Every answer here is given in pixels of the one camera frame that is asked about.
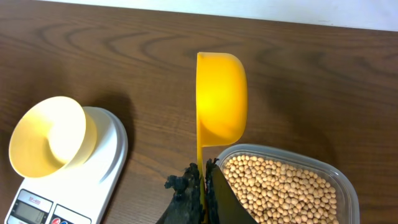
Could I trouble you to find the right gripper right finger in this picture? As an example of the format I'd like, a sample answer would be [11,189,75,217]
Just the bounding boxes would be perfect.
[205,158,257,224]

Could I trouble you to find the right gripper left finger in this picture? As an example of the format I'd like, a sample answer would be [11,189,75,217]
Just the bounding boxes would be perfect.
[156,163,205,224]

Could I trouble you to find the yellow measuring scoop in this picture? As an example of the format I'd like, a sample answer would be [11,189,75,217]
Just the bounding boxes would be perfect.
[196,52,248,223]

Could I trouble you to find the pale yellow bowl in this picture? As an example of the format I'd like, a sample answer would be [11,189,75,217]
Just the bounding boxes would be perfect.
[9,96,98,179]

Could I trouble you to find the white digital kitchen scale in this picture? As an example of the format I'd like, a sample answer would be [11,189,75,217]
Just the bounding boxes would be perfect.
[4,106,128,223]

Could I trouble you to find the soybeans in container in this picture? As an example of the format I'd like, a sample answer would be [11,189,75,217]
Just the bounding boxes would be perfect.
[223,154,339,223]

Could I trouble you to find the clear plastic container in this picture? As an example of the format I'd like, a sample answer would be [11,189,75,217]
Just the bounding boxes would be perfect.
[217,144,361,224]

